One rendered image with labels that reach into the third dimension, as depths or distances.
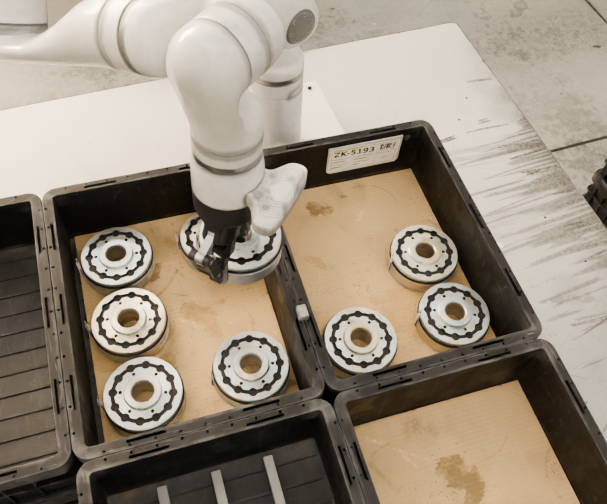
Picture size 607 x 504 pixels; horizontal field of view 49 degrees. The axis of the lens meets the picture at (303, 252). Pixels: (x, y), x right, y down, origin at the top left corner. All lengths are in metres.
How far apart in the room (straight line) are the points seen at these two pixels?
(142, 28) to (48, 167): 0.78
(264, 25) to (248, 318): 0.51
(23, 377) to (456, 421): 0.59
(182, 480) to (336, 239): 0.43
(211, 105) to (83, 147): 0.84
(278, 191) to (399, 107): 0.81
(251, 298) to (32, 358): 0.31
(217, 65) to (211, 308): 0.52
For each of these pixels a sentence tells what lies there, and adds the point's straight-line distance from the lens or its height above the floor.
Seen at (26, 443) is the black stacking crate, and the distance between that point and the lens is 0.95.
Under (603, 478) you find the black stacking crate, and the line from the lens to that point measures 0.91.
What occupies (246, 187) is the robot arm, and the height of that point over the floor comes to 1.18.
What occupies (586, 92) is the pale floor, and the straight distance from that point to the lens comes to 2.78.
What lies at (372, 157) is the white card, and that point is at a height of 0.88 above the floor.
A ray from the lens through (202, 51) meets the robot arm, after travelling 0.54.
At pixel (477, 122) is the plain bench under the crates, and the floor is 0.70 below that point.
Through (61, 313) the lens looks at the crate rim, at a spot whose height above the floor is 0.93.
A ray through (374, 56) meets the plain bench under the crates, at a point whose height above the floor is 0.70.
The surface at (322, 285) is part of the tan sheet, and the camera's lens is 1.01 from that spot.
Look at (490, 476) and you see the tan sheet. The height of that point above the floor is 0.83.
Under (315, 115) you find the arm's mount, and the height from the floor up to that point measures 0.77.
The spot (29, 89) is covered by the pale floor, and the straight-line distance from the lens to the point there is 2.59.
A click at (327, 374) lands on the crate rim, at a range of 0.83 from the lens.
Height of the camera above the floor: 1.69
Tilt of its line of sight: 56 degrees down
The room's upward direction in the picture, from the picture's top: 6 degrees clockwise
